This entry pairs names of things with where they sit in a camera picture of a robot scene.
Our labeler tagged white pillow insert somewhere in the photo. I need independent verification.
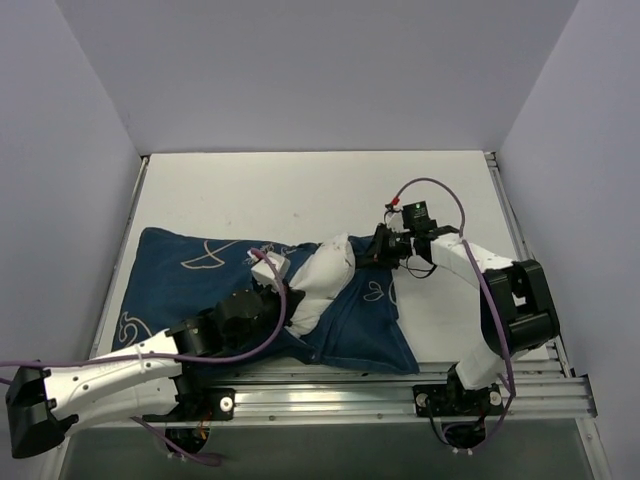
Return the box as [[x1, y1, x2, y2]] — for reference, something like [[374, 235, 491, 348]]
[[286, 233, 356, 338]]

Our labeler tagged blue fish-print pillowcase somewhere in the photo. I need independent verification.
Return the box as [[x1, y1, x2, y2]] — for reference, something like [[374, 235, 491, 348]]
[[111, 227, 419, 375]]

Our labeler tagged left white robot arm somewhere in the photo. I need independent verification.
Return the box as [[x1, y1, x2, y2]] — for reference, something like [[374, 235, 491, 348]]
[[5, 286, 305, 459]]

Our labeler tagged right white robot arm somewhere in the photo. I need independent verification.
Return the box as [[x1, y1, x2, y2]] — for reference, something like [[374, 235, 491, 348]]
[[356, 198, 560, 413]]

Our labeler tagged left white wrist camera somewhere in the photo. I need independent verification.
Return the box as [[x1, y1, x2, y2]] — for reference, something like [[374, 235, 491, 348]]
[[247, 249, 290, 291]]

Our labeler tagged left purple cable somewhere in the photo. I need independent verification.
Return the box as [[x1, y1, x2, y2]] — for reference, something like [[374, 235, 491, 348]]
[[0, 248, 289, 466]]

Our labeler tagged purple cable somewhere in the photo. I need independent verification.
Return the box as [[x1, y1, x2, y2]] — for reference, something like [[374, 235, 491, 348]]
[[392, 177, 517, 441], [0, 248, 289, 466]]

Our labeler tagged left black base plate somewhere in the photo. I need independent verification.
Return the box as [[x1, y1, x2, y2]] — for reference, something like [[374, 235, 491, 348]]
[[198, 388, 236, 422]]

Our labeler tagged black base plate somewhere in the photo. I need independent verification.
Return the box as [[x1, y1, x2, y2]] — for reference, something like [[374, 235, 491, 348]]
[[412, 384, 504, 417], [198, 388, 236, 422]]

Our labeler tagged aluminium mounting rail frame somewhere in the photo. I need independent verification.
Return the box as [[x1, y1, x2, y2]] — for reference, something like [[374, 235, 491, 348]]
[[42, 151, 594, 479]]

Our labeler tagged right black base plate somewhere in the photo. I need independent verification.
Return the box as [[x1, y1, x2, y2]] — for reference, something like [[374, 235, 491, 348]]
[[412, 384, 504, 417]]

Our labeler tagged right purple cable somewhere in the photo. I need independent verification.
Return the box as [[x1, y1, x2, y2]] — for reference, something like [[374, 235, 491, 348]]
[[392, 177, 517, 441]]

